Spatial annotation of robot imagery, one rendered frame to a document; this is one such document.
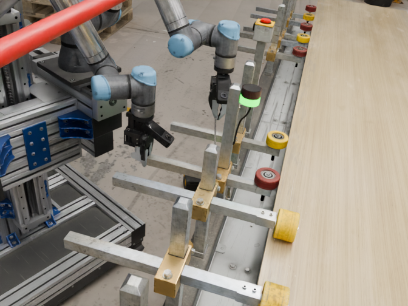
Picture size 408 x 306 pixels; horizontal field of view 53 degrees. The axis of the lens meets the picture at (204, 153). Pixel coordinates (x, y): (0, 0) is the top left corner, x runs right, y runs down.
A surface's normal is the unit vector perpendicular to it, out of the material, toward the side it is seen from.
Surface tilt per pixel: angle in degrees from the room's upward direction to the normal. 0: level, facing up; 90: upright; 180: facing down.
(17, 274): 0
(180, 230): 90
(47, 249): 0
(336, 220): 0
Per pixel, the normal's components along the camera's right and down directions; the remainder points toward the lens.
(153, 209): 0.10, -0.82
